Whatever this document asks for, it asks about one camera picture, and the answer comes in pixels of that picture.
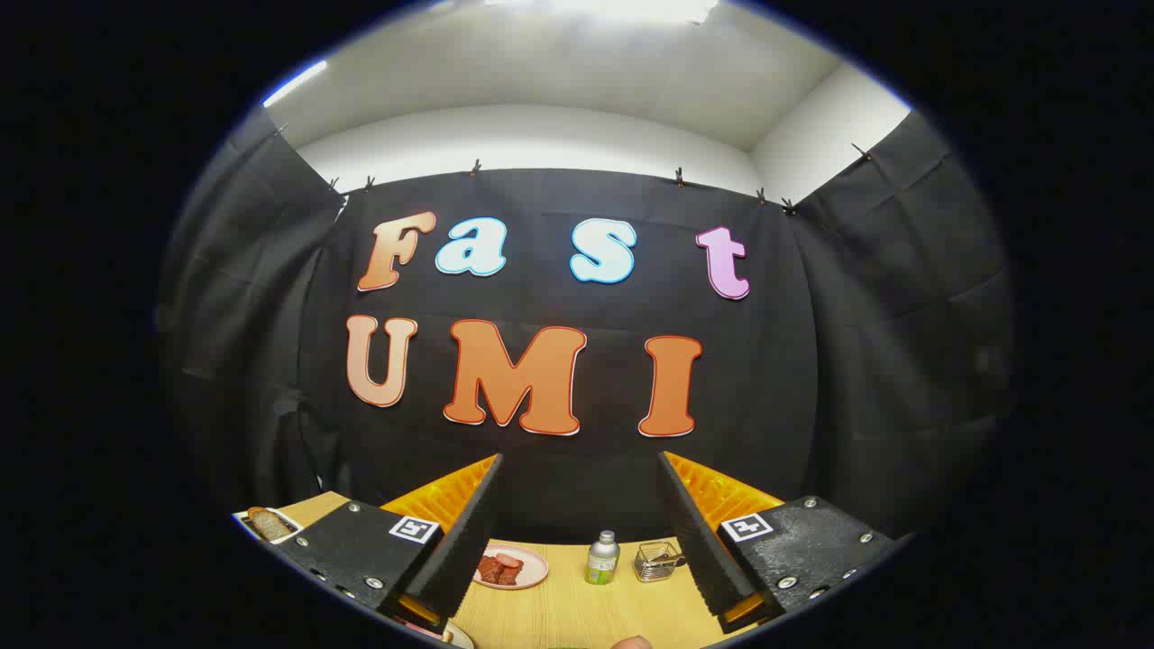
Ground green label metal bottle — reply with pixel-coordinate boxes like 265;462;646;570
585;530;621;586

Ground toasted bread slice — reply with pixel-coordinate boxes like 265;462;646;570
248;507;291;542

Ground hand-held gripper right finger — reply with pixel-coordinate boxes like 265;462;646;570
656;451;901;635

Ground brown meat slices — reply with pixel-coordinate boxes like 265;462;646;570
478;554;524;587

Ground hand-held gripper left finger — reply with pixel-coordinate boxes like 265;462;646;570
278;453;504;635

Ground small wire basket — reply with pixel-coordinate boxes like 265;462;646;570
633;540;686;583

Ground row of small cloth clips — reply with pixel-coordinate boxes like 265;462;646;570
270;122;875;217

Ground ceiling light panel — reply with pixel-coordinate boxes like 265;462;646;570
487;0;722;23

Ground pink round plate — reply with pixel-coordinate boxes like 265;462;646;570
472;544;549;590

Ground white toaster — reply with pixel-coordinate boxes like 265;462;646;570
233;507;304;545

